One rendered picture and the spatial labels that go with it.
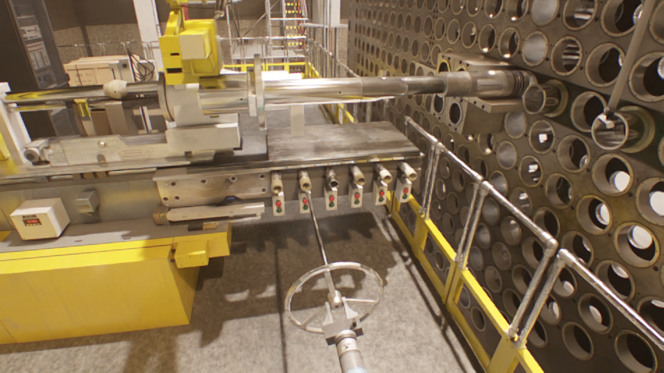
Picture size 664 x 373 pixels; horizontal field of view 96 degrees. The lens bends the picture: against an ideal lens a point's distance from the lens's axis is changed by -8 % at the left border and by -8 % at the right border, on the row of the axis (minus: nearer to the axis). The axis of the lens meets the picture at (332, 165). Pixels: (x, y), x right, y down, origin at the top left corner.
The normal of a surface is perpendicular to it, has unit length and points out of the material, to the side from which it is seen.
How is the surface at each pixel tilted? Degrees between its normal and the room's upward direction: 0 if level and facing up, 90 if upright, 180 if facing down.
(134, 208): 90
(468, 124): 90
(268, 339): 0
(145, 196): 90
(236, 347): 0
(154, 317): 90
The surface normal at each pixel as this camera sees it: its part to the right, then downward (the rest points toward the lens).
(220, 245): 0.20, 0.46
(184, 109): 0.19, 0.09
